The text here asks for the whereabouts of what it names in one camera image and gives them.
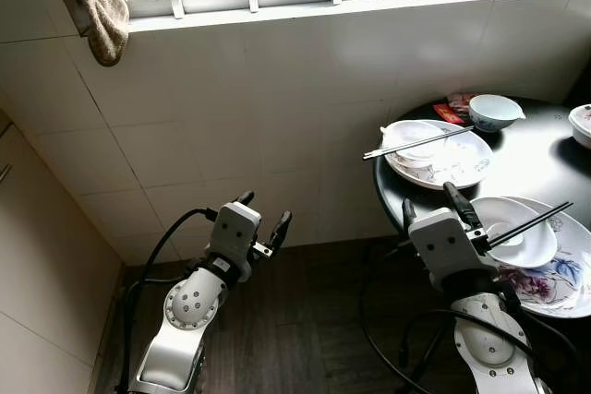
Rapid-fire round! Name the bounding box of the black round table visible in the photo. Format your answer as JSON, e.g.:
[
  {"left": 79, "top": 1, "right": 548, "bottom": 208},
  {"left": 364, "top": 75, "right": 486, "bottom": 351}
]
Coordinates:
[{"left": 372, "top": 96, "right": 591, "bottom": 321}]

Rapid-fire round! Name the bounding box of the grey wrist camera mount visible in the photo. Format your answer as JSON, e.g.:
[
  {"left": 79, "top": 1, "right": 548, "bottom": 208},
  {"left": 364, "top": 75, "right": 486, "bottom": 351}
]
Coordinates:
[
  {"left": 207, "top": 201, "right": 263, "bottom": 272},
  {"left": 407, "top": 207, "right": 491, "bottom": 290}
]

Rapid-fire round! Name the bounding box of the white floral bowl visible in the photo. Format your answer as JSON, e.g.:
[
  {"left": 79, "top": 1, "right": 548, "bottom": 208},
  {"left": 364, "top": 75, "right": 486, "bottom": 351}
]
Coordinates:
[{"left": 567, "top": 103, "right": 591, "bottom": 149}]

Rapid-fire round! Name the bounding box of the large white bowl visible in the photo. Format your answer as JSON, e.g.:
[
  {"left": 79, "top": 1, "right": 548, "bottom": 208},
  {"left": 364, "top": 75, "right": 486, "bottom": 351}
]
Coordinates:
[{"left": 468, "top": 196, "right": 560, "bottom": 269}]

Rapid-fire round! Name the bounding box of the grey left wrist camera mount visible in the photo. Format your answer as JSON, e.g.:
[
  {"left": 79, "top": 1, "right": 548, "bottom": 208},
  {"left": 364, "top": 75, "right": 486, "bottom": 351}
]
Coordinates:
[{"left": 207, "top": 201, "right": 263, "bottom": 272}]

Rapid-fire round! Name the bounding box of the large floral plate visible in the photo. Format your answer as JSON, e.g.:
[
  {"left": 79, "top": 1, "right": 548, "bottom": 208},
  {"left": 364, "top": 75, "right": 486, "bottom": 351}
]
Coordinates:
[{"left": 476, "top": 196, "right": 591, "bottom": 320}]

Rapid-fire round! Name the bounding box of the red packet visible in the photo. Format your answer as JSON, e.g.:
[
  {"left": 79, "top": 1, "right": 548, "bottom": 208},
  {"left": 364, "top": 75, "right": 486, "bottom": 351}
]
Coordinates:
[{"left": 432, "top": 92, "right": 477, "bottom": 125}]

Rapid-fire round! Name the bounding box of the medium floral plate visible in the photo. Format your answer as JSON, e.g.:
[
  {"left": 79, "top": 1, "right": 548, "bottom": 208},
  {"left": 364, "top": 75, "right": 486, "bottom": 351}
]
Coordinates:
[{"left": 381, "top": 120, "right": 496, "bottom": 191}]

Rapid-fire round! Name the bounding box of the small white bowl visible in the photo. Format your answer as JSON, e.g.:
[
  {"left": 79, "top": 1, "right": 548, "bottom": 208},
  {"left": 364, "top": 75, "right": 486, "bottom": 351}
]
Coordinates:
[{"left": 383, "top": 120, "right": 451, "bottom": 170}]

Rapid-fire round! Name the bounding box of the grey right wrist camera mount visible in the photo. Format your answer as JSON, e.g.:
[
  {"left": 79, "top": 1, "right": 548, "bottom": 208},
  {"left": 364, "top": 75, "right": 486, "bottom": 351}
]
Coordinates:
[{"left": 407, "top": 207, "right": 491, "bottom": 290}]

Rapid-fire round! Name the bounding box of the grey metal chopstick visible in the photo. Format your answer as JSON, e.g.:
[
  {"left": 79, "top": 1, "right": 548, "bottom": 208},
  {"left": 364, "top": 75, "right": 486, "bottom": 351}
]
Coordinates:
[
  {"left": 362, "top": 125, "right": 476, "bottom": 159},
  {"left": 364, "top": 128, "right": 474, "bottom": 161}
]

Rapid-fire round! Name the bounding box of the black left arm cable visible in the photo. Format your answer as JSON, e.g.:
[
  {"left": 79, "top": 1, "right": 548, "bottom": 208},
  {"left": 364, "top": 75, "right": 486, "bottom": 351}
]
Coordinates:
[{"left": 115, "top": 207, "right": 220, "bottom": 394}]

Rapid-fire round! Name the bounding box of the brown hanging towel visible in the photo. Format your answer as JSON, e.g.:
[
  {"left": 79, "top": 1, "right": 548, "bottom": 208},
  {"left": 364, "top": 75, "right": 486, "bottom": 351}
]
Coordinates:
[{"left": 61, "top": 0, "right": 130, "bottom": 67}]

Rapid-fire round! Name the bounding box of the blue white bowl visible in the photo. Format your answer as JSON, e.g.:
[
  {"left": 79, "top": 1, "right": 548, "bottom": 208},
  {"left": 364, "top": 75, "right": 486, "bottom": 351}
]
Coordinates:
[{"left": 467, "top": 94, "right": 526, "bottom": 134}]

